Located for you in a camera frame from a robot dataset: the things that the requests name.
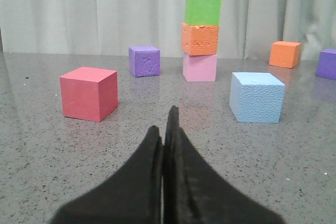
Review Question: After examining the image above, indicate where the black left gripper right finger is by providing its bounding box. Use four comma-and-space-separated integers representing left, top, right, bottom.
163, 106, 284, 223

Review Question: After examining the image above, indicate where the dented purple foam block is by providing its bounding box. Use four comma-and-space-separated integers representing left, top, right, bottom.
129, 46, 161, 77

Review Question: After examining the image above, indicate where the red foam block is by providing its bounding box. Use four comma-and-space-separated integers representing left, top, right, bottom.
60, 67, 119, 122

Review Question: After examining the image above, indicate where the dented orange foam block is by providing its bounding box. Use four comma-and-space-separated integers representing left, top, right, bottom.
181, 23, 219, 56

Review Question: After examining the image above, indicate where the grey curtain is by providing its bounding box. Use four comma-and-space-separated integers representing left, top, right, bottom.
1, 0, 335, 60

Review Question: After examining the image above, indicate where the smooth orange foam block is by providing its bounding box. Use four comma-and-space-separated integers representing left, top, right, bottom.
269, 41, 302, 69

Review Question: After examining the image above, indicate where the green foam block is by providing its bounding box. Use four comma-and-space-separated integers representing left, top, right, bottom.
184, 0, 222, 26

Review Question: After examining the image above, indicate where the pink foam block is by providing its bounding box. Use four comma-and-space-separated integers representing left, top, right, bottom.
183, 54, 217, 82

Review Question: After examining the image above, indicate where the textured light blue foam block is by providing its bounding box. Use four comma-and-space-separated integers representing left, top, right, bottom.
229, 72, 285, 123

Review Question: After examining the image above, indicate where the smooth purple foam block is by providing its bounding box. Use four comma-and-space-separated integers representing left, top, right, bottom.
316, 48, 336, 80

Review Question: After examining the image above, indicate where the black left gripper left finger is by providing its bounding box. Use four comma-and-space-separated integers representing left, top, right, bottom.
51, 126, 163, 223

